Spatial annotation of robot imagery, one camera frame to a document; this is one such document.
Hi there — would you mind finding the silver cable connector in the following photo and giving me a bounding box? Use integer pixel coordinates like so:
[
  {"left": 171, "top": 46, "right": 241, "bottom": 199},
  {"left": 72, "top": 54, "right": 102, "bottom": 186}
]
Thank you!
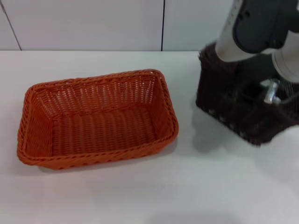
[{"left": 260, "top": 78, "right": 281, "bottom": 105}]

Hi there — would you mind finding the black cable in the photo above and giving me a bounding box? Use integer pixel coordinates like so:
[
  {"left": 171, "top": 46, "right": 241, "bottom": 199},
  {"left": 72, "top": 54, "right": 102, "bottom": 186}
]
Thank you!
[{"left": 279, "top": 91, "right": 299, "bottom": 105}]

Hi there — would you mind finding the dark brown woven plastic basket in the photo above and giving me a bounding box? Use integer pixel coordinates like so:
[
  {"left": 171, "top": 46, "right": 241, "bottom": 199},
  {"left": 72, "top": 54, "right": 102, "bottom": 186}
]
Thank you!
[{"left": 195, "top": 43, "right": 299, "bottom": 147}]

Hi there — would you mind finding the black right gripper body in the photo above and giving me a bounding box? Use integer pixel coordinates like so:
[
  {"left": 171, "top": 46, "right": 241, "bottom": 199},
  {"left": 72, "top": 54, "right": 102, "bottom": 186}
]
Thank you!
[{"left": 240, "top": 84, "right": 266, "bottom": 104}]

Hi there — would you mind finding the orange woven plastic basket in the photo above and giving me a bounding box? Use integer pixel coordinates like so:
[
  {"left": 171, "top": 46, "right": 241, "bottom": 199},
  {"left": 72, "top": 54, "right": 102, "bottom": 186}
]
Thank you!
[{"left": 16, "top": 68, "right": 180, "bottom": 170}]

